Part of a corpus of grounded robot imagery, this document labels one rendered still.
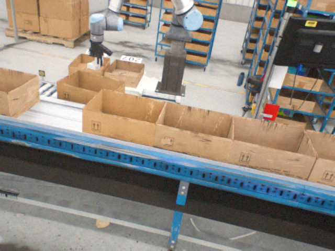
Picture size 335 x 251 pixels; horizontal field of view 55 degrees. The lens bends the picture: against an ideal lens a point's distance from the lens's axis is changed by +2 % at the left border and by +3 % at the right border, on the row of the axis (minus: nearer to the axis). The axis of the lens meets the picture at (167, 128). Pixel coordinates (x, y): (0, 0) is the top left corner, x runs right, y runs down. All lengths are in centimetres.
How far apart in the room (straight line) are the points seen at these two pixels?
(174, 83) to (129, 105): 88
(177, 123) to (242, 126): 38
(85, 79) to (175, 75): 73
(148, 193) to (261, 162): 63
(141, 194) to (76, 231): 79
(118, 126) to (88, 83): 96
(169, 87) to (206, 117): 94
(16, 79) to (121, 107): 66
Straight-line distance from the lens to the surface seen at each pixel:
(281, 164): 167
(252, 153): 162
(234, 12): 1137
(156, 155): 160
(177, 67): 266
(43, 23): 640
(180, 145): 162
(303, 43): 220
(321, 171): 172
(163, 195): 181
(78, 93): 227
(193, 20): 240
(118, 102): 192
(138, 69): 308
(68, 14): 619
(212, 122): 186
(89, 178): 189
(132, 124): 162
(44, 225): 252
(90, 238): 241
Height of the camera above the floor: 181
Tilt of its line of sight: 29 degrees down
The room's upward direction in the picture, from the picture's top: 9 degrees clockwise
